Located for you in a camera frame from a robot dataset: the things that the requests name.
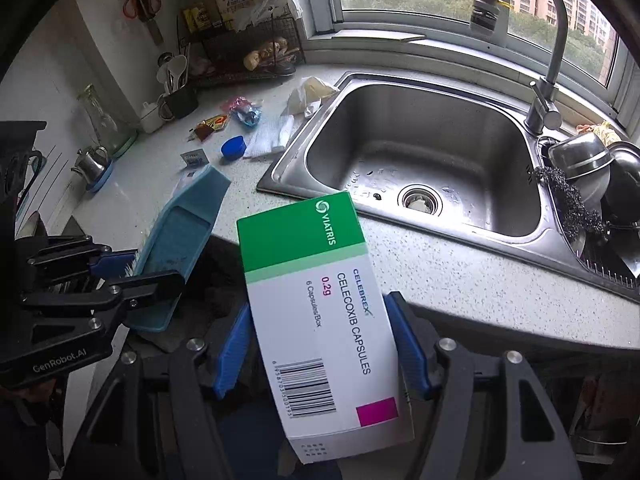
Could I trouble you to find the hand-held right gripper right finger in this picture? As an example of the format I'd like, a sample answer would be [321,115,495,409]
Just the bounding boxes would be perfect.
[385,291,583,480]

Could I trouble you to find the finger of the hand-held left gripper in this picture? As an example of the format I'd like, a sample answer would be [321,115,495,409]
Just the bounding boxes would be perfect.
[22,270,186,318]
[15,235,138,278]

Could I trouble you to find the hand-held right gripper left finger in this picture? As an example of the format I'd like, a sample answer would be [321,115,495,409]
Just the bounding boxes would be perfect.
[62,302,253,480]

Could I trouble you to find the blue scrub brush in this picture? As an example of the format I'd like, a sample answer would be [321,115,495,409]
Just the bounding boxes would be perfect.
[127,165,232,333]

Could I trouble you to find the green and white medicine box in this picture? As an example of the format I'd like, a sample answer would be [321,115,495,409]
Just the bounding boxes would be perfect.
[236,191,416,465]

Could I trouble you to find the small steel teapot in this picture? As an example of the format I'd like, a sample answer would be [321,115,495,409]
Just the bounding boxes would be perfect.
[72,146,112,183]

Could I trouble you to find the glass jug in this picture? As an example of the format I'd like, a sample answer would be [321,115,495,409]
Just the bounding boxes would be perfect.
[77,84,138,158]

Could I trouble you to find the small white pitcher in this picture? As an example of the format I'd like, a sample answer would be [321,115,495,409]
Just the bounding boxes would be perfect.
[139,101,166,134]

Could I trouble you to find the blue bottle cap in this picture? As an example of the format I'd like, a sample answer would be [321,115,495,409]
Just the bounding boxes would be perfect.
[221,135,247,161]

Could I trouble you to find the yellow yeast packet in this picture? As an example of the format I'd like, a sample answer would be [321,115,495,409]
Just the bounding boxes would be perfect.
[192,114,230,140]

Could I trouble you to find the black mug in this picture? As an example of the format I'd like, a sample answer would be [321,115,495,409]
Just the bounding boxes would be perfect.
[160,85,200,120]

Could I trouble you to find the stainless steel sink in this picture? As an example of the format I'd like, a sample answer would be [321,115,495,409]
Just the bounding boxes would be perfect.
[256,71,640,306]

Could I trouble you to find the white folded cloth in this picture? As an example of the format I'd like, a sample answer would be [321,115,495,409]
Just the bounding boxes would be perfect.
[247,114,296,158]

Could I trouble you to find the blue foil wrapper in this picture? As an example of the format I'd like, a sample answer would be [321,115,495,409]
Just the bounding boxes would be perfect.
[235,105,263,127]

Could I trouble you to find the white spoons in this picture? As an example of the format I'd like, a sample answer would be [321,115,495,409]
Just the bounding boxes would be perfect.
[156,54,188,96]

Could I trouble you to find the steel wool scrubber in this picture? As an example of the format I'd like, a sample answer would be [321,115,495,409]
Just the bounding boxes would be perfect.
[532,164,608,241]

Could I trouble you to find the white rubber gloves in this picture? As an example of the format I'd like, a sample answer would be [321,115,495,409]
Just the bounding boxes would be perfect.
[286,76,340,117]

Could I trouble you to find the stainless steel bowl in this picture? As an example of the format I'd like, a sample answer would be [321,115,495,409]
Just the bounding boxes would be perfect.
[547,132,615,181]

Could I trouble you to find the yellow label bottle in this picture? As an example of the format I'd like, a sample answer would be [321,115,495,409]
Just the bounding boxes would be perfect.
[180,0,211,33]

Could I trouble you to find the brown ginger root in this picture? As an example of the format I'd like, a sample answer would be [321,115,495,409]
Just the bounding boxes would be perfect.
[260,37,290,61]

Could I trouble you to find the black wok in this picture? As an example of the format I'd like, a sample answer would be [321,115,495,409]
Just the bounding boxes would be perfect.
[602,142,640,226]

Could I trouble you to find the yellow cloth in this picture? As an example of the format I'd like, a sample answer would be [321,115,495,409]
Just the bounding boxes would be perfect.
[577,120,626,143]

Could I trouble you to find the white plastic bag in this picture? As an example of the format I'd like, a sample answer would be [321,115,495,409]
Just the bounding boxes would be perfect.
[235,0,303,31]

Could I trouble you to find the steel gooseneck faucet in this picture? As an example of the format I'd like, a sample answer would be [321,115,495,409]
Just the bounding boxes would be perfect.
[470,0,571,136]

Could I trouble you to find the black wire rack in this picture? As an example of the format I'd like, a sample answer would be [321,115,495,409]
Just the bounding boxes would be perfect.
[176,15,307,86]

